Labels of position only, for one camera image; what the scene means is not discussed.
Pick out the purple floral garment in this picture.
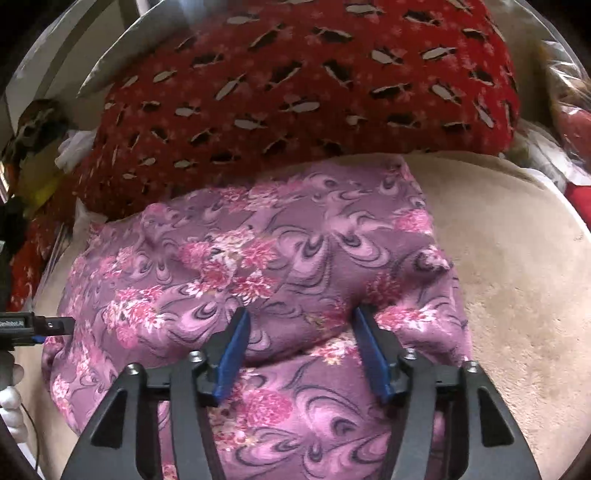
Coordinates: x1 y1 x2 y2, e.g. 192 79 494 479
42 155 470 479

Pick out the white gloved hand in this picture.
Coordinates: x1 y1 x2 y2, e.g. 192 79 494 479
0 364 28 444

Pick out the beige plush blanket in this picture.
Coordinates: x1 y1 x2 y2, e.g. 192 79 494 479
18 153 590 479

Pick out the plain red cushion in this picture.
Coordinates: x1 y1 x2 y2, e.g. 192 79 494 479
565 183 591 224

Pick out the white cloth pile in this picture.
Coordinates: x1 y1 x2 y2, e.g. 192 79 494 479
505 119 590 193

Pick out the red penguin print pillow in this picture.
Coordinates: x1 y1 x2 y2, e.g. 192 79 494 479
7 1 520 311

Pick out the grey headboard edge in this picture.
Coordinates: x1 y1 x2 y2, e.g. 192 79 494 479
77 0 232 98

